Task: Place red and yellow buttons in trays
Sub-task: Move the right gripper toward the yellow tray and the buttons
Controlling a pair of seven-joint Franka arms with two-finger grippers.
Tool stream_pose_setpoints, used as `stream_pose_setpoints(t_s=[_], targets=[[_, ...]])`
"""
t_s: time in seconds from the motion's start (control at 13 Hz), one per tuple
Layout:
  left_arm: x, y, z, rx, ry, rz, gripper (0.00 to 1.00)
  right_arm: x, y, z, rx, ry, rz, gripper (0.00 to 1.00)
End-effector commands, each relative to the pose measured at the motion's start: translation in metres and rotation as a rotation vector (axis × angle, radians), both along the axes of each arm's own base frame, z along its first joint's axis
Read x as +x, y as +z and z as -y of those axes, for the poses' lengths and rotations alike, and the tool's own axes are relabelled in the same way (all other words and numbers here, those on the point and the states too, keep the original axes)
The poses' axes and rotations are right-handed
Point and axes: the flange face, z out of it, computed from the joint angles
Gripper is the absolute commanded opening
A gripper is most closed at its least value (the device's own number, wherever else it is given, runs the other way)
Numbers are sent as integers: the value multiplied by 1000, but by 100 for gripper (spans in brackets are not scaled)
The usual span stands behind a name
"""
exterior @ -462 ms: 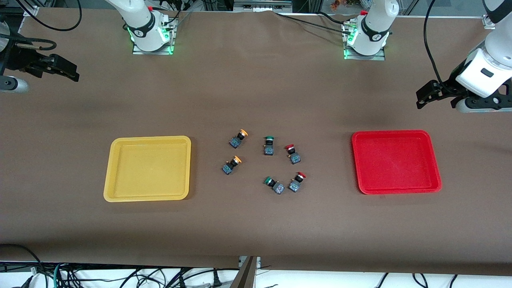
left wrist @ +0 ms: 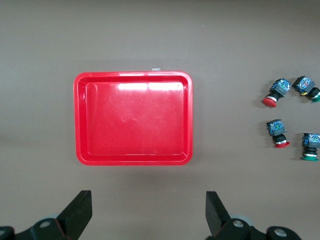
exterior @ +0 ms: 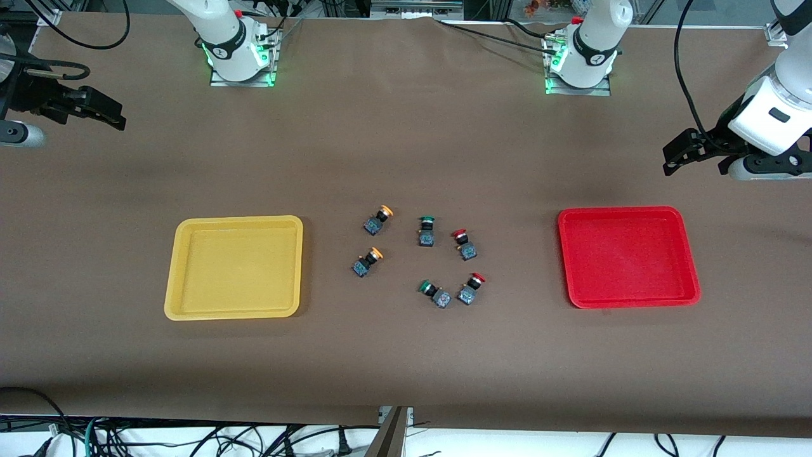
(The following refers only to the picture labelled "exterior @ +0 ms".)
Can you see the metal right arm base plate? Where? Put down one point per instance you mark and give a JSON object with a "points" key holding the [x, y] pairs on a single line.
{"points": [[219, 80]]}

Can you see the metal table leg bracket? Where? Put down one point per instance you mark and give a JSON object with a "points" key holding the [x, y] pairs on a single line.
{"points": [[390, 438]]}

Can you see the red plastic tray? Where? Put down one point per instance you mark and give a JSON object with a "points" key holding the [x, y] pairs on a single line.
{"points": [[628, 257]]}

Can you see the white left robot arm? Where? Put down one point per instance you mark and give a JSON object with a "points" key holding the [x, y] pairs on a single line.
{"points": [[596, 32]]}

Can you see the green push button switch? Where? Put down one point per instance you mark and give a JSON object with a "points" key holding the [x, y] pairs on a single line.
{"points": [[435, 294], [426, 232]]}

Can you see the red push button switch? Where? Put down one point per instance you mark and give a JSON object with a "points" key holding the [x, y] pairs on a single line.
{"points": [[465, 245], [471, 289]]}

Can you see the aluminium frame profile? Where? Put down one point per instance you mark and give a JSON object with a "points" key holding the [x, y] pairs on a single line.
{"points": [[415, 7]]}

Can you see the metal corner bracket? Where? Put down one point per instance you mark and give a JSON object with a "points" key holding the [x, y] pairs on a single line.
{"points": [[777, 35]]}

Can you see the brown table cover mat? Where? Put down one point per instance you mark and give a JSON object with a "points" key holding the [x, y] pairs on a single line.
{"points": [[406, 139]]}

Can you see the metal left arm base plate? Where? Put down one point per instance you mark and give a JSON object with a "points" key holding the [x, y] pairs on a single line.
{"points": [[574, 91]]}

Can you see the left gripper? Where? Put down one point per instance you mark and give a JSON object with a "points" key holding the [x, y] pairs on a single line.
{"points": [[717, 140]]}

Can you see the yellow plastic tray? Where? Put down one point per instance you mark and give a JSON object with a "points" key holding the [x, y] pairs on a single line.
{"points": [[235, 266]]}

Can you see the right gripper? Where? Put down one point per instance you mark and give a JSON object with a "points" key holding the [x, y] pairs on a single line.
{"points": [[30, 94]]}

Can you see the yellow push button switch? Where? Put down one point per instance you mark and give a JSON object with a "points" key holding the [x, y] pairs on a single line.
{"points": [[379, 219], [366, 262]]}

